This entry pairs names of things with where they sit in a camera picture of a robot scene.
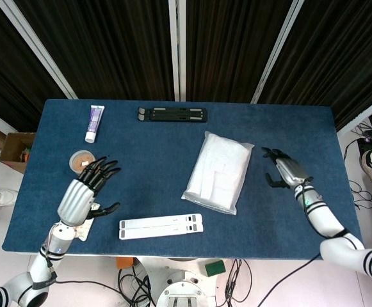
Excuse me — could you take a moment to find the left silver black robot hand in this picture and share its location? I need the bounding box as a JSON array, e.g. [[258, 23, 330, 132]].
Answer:
[[56, 155, 122, 225]]

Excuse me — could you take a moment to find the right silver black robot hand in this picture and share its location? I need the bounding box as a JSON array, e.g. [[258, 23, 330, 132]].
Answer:
[[261, 146, 313, 189]]

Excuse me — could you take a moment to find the white garment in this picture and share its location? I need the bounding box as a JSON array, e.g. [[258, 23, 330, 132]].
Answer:
[[185, 132, 252, 205]]

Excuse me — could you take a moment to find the translucent plastic zip bag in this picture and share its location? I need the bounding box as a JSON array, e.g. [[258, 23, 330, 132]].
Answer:
[[181, 130, 255, 216]]

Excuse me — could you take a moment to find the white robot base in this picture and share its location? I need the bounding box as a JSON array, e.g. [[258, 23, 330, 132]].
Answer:
[[139, 257, 228, 307]]

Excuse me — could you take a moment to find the white knitted cloth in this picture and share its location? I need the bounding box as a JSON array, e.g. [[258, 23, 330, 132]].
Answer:
[[73, 217, 93, 241]]

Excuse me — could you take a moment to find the clear jar of rubber bands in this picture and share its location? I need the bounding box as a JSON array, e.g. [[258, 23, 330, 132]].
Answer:
[[69, 150, 97, 175]]

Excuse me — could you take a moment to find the purple white tube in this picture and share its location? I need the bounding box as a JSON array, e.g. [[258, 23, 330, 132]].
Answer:
[[84, 105, 105, 143]]

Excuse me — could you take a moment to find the brown cardboard box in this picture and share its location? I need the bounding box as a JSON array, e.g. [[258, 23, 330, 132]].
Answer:
[[0, 132, 36, 175]]

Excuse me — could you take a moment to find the orange block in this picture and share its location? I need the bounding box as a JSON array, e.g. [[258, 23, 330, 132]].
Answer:
[[115, 256, 134, 270]]

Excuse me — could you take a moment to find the white folding laptop stand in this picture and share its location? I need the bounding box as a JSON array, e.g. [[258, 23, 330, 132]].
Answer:
[[118, 213, 204, 240]]

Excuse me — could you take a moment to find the blue table mat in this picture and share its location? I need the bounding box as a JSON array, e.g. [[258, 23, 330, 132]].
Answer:
[[1, 98, 368, 260]]

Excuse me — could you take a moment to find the green block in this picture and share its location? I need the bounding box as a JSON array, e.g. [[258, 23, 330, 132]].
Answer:
[[204, 259, 226, 277]]

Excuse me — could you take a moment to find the black folding laptop stand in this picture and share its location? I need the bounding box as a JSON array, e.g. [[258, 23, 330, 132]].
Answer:
[[136, 107, 209, 123]]

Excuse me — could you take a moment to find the black pleated curtain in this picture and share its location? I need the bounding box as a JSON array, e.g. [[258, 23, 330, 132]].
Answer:
[[259, 0, 372, 129], [185, 0, 294, 103], [0, 0, 70, 132], [14, 0, 175, 102]]

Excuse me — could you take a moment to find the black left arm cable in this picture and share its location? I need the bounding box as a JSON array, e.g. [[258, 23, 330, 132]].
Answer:
[[53, 278, 125, 301]]

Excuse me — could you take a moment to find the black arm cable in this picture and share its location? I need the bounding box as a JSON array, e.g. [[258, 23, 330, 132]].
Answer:
[[255, 252, 321, 307], [53, 278, 125, 301]]

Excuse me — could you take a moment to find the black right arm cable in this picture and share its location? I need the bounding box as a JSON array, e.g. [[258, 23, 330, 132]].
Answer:
[[255, 252, 321, 307]]

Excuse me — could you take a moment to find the black floor cable bundle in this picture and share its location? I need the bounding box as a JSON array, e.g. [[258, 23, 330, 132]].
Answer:
[[117, 267, 157, 307], [224, 258, 254, 307]]

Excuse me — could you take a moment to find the white partition post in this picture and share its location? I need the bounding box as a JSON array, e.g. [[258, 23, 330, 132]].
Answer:
[[251, 0, 305, 104], [168, 0, 187, 102], [0, 0, 78, 100]]

